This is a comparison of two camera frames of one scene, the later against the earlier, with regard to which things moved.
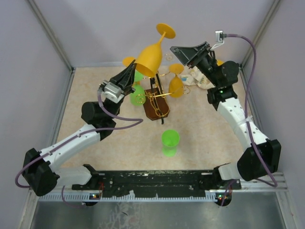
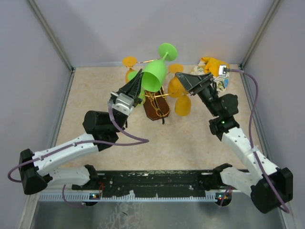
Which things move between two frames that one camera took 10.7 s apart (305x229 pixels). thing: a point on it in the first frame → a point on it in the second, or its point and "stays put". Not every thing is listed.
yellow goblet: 176,87 stays put
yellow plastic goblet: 127,60 stays put
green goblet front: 170,139 → 154,76
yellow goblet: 149,63 → 183,105
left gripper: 125,79 → 133,88
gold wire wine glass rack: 156,106 stays put
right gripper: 186,55 → 189,81
